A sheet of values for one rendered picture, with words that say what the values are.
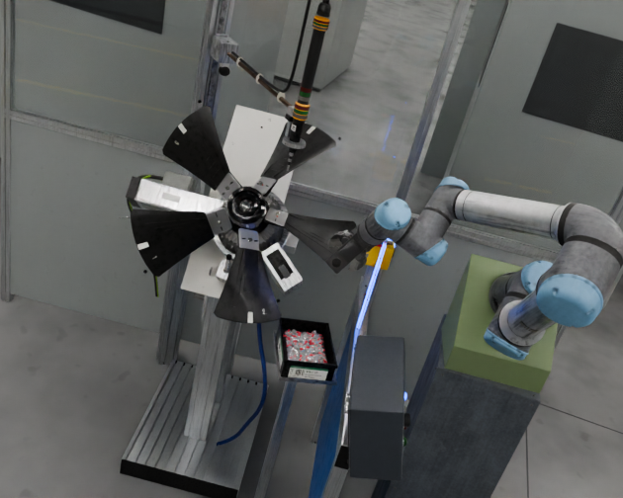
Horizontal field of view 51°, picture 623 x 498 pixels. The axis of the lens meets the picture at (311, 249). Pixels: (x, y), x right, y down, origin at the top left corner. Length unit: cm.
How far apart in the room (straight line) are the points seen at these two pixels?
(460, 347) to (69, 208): 193
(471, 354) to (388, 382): 56
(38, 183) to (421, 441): 201
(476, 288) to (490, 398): 32
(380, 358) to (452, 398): 57
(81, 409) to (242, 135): 137
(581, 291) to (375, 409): 45
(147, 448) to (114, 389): 44
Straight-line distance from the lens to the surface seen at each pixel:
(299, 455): 294
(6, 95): 308
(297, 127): 192
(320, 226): 207
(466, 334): 192
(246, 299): 199
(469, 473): 218
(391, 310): 302
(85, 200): 310
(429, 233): 157
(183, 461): 271
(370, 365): 145
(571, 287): 133
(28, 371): 317
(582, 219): 142
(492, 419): 204
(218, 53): 242
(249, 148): 236
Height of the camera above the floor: 210
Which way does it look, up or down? 28 degrees down
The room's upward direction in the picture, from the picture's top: 15 degrees clockwise
